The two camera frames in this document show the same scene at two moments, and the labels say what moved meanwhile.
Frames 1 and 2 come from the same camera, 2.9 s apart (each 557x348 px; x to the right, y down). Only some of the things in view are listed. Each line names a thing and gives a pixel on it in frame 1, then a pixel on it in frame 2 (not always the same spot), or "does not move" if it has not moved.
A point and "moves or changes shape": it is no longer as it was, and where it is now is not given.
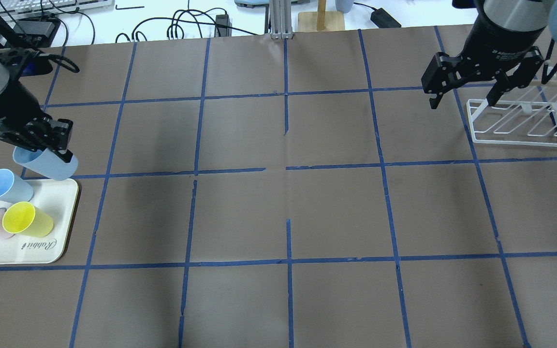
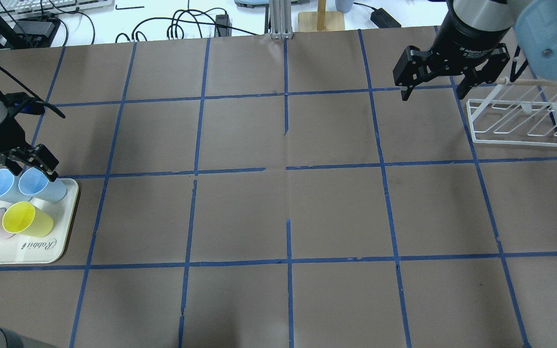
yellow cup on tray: x=23 y=217 does not move
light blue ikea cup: x=46 y=163 moves or changes shape
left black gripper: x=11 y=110 → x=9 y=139
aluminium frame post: x=281 y=19 does not move
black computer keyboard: x=14 y=7 does not move
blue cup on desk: x=344 y=6 does not move
